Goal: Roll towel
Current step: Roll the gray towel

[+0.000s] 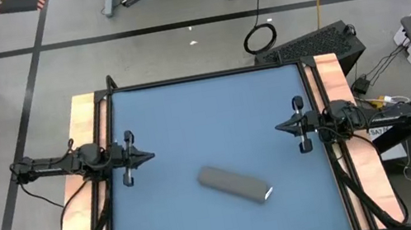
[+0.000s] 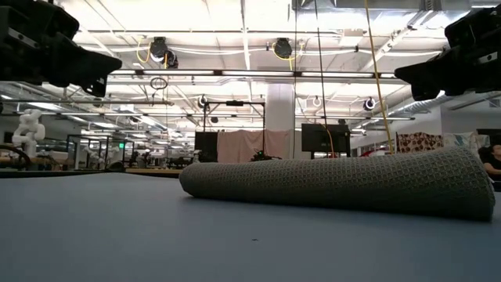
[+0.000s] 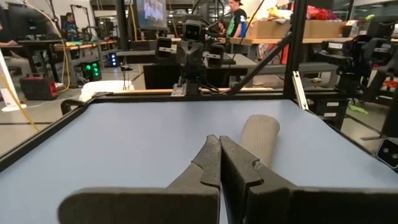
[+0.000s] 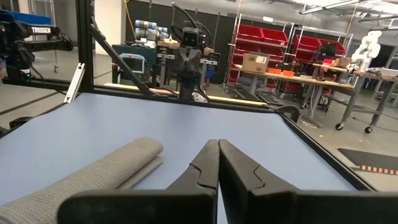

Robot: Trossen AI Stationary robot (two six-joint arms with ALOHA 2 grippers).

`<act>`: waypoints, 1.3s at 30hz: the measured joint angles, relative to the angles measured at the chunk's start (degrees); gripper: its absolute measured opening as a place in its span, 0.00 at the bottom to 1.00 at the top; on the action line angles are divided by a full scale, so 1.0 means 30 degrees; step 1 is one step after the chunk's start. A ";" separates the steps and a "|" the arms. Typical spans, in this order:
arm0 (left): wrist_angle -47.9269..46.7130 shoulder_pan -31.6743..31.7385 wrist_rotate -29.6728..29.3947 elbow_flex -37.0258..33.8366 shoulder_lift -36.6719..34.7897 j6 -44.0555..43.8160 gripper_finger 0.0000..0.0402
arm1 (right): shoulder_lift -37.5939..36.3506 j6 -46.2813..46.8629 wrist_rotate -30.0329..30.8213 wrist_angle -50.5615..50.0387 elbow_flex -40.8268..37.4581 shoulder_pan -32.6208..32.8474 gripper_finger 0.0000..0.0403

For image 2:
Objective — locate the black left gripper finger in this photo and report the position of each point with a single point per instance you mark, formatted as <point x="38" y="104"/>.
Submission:
<point x="90" y="68"/>

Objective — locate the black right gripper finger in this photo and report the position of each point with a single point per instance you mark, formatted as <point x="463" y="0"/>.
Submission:
<point x="434" y="76"/>

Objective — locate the grey waffle-weave towel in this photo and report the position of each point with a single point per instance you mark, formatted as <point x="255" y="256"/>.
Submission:
<point x="336" y="184"/>

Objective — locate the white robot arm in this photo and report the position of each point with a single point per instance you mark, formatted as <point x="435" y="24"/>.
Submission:
<point x="29" y="129"/>

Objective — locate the brown floral cloth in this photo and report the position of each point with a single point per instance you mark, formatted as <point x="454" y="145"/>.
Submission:
<point x="419" y="142"/>

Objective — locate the teal leaf-print cloth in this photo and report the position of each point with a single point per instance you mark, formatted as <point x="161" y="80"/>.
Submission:
<point x="462" y="139"/>

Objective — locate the black cabinet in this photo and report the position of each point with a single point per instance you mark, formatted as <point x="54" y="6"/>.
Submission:
<point x="491" y="135"/>

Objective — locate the wooden table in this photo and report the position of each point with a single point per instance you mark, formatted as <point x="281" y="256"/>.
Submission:
<point x="156" y="171"/>

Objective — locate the large black monitor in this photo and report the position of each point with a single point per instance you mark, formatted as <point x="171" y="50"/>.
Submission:
<point x="315" y="139"/>

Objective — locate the small black monitor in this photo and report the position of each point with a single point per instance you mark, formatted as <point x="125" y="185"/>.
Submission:
<point x="206" y="145"/>

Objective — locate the pink cloth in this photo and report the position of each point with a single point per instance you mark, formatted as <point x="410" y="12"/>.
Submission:
<point x="242" y="147"/>

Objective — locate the small black robot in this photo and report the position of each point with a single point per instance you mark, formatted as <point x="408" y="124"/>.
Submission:
<point x="264" y="156"/>

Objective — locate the black cage frame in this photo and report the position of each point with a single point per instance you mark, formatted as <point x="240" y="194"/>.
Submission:
<point x="99" y="137"/>

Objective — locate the black table frame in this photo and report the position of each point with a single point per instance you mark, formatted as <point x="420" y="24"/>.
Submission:
<point x="78" y="173"/>

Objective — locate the black pole frame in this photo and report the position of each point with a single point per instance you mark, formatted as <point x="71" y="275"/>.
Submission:
<point x="235" y="103"/>

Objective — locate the long ceiling light rail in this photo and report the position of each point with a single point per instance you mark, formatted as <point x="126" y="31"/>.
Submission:
<point x="254" y="73"/>

